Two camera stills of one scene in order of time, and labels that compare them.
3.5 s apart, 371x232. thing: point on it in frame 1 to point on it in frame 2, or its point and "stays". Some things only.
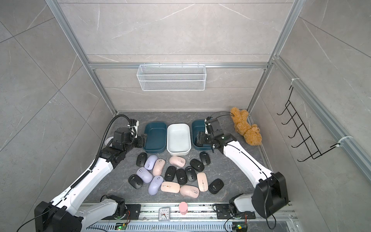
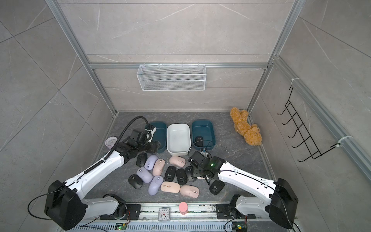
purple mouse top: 150,161 stays
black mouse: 191,174 stays
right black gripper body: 206,138 to 199,173
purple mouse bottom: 155,185 stays
